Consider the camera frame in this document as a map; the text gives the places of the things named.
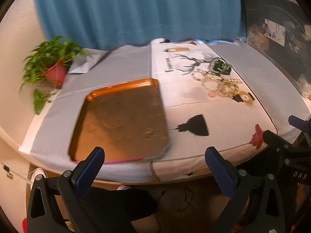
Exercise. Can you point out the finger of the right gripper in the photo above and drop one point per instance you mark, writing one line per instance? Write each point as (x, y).
(274, 140)
(300, 124)

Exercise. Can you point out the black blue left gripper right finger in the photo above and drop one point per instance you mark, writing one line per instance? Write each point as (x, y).
(265, 209)

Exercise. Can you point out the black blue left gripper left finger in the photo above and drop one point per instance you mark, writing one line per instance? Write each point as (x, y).
(43, 213)

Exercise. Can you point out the white round lamp base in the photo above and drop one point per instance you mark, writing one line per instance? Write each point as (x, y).
(37, 172)

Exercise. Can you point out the grey tablecloth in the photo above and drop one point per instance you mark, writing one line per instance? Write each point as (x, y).
(47, 139)

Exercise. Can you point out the white printed table runner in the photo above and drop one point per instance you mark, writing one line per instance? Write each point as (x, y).
(199, 118)

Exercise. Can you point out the dark storage box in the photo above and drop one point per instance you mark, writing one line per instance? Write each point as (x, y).
(280, 30)

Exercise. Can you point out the orange metal tray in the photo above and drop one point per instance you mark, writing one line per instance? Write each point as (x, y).
(126, 120)

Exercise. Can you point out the red plant pot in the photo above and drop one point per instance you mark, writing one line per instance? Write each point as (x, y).
(56, 74)

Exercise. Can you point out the green potted plant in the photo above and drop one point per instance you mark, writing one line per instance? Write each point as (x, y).
(44, 56)

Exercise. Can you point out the blue curtain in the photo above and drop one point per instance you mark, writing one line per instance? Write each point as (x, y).
(107, 24)

